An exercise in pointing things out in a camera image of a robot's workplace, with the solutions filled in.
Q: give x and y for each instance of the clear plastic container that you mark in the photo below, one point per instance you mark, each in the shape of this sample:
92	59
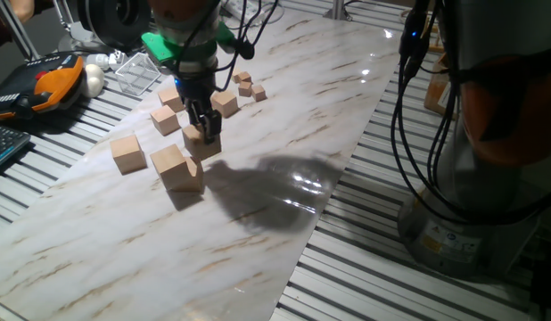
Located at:
137	73

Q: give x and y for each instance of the person's bare hand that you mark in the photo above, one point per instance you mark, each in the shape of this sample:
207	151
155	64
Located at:
23	8

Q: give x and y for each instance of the white round object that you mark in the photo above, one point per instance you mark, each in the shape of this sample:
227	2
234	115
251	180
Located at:
93	80

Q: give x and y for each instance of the grey slanted metal pole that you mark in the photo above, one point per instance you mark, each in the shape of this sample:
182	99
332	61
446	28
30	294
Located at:
21	35

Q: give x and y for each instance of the white power strip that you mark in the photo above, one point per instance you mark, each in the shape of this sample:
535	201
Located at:
231	5

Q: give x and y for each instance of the black computer keyboard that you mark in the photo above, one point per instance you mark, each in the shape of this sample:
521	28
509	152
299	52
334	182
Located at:
5	145

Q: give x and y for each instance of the aluminium profile post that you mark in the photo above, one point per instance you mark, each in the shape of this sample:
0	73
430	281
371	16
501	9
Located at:
338	10

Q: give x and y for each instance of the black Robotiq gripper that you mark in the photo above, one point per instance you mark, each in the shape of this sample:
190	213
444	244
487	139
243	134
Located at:
195	93

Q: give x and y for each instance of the orange black teach pendant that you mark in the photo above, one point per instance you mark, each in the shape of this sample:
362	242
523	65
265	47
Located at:
48	84

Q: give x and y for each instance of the white marble pattern mat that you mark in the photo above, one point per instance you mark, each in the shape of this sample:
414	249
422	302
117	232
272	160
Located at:
124	249

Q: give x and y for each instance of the white power plug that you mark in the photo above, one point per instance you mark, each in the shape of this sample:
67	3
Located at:
104	60

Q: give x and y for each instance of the black filament spool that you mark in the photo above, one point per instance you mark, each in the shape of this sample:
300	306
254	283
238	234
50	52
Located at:
110	22

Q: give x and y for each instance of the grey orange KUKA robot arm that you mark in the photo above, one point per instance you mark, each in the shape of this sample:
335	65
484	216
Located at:
503	44

